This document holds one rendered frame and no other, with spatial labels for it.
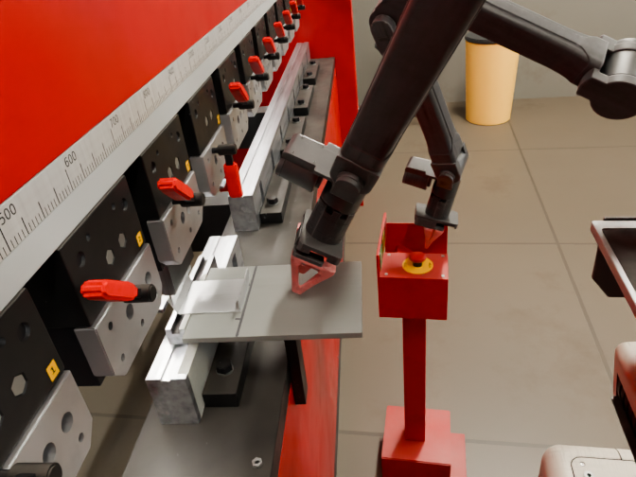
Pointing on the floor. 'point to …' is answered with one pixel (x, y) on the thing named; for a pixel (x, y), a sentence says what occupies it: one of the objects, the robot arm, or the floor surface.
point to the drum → (488, 80)
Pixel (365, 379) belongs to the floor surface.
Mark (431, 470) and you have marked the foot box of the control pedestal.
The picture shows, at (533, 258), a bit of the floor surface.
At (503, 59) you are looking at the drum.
